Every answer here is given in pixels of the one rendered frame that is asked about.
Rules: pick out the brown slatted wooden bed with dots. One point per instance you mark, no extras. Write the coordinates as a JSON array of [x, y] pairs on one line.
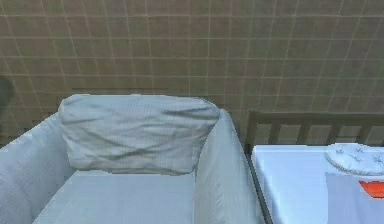
[[286, 180]]

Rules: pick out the red flat object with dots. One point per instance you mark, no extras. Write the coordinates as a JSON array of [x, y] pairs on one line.
[[375, 188]]

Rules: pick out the pale grey armchair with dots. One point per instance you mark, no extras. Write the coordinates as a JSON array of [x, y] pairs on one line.
[[220, 173]]

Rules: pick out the round white tufted pillow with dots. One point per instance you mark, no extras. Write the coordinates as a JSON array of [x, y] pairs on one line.
[[356, 160]]

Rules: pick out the pale grey back cushion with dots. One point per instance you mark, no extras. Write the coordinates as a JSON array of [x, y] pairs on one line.
[[133, 133]]

